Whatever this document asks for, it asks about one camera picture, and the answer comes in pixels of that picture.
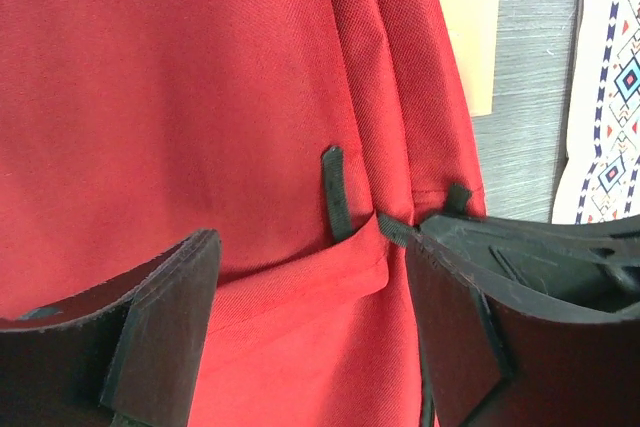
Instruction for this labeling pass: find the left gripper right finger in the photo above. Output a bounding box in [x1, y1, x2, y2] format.
[406, 237, 639, 426]

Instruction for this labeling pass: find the red backpack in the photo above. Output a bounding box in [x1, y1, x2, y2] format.
[1, 0, 485, 426]

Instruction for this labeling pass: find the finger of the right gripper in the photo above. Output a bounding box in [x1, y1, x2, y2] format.
[419, 214, 639, 319]

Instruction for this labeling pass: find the tan leather wallet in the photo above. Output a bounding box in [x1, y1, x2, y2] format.
[439, 0, 499, 117]

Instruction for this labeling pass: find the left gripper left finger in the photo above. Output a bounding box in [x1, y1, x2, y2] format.
[1, 230, 221, 426]

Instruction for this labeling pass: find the patterned cloth placemat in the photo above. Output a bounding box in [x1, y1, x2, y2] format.
[552, 0, 639, 224]

